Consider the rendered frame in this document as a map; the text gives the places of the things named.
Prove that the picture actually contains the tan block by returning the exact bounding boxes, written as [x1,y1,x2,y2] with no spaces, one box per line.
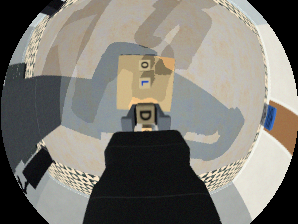
[139,77,151,89]
[142,124,152,131]
[139,60,151,72]
[136,102,155,124]

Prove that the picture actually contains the tan flat mat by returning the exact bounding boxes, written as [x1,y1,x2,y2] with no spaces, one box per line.
[117,55,175,112]

